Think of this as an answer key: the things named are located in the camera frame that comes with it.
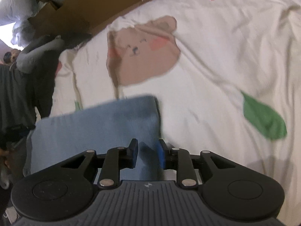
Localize light blue denim pants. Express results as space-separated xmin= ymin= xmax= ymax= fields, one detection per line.
xmin=23 ymin=95 xmax=161 ymax=181

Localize person left hand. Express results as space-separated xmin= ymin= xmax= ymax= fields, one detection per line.
xmin=0 ymin=148 xmax=14 ymax=169

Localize cream bear print duvet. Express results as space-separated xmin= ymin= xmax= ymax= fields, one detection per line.
xmin=50 ymin=0 xmax=300 ymax=225

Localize dark grey blanket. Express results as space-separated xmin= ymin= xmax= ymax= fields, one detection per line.
xmin=1 ymin=33 xmax=92 ymax=137

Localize small doll head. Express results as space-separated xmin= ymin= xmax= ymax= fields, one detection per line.
xmin=3 ymin=49 xmax=21 ymax=65

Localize brown cardboard sheet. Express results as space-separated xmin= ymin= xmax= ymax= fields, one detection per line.
xmin=29 ymin=0 xmax=149 ymax=38

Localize white plastic bag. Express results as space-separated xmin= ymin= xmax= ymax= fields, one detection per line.
xmin=1 ymin=0 xmax=45 ymax=49

